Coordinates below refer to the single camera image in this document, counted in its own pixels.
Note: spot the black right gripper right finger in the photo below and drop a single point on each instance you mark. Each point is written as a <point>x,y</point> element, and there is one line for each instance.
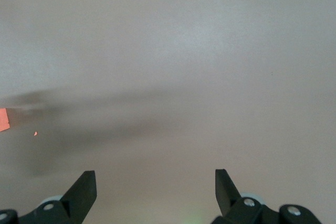
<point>231,205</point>

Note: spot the orange foam block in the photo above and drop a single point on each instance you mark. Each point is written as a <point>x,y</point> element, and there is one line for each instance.
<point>3,119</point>

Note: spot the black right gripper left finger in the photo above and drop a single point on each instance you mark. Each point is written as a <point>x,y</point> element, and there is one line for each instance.
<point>73,203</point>

